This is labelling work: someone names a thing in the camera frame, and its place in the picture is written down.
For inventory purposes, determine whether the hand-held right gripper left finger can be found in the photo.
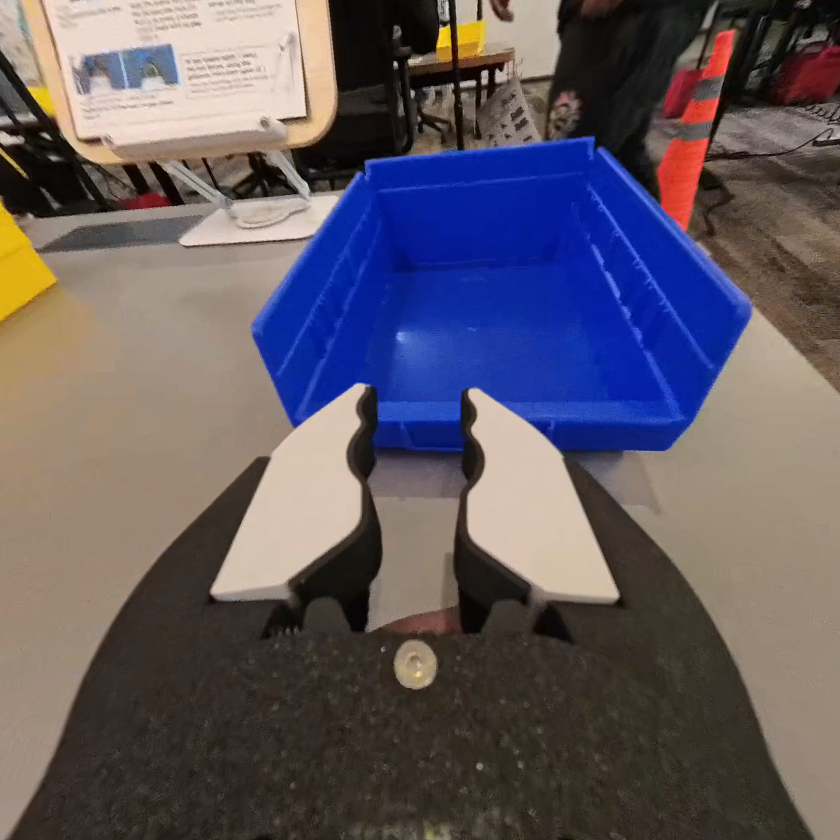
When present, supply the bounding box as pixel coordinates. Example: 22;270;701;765
210;384;383;632

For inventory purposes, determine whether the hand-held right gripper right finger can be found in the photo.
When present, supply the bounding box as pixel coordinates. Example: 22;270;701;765
454;387;621;632

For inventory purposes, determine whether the blue plastic bin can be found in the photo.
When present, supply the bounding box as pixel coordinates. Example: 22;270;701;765
251;136;753;454

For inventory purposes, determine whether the yellow plastic bin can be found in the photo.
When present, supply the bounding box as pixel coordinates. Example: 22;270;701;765
0;203;59;324

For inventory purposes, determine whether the orange traffic cone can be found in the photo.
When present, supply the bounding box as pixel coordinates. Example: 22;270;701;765
656;29;737;232

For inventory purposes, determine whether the black office chair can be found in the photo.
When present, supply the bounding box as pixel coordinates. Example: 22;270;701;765
294;0;422;179

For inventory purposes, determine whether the instruction sheet on wooden stand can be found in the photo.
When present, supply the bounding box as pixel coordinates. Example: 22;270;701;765
23;0;340;248

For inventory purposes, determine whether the wooden background table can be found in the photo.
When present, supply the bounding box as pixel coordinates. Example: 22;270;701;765
406;45;517;140

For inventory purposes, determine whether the printed instruction sheet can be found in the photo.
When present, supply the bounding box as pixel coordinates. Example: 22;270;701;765
42;0;309;143

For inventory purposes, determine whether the small yellow bin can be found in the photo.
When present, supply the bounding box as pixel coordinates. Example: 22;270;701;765
435;21;488;63

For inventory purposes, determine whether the red crate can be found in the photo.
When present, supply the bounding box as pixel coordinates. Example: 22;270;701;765
773;42;840;107

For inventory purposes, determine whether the black floor cable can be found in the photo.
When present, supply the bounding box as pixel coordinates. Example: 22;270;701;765
707;126;840;163

